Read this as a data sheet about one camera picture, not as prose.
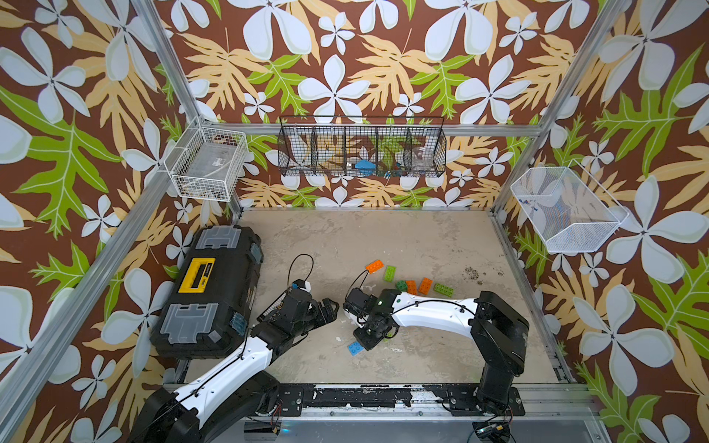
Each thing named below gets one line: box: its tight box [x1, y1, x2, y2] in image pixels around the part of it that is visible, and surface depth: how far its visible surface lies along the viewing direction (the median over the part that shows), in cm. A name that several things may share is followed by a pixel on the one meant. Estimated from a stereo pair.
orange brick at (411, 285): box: [406, 279, 419, 296], surface depth 98 cm
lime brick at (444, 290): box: [432, 283, 455, 299], surface depth 98 cm
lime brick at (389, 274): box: [383, 265, 397, 283], surface depth 103 cm
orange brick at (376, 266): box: [365, 259, 385, 275], surface depth 103 cm
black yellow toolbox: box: [150, 225, 265, 360], surface depth 78 cm
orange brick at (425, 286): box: [418, 276, 434, 297], surface depth 98 cm
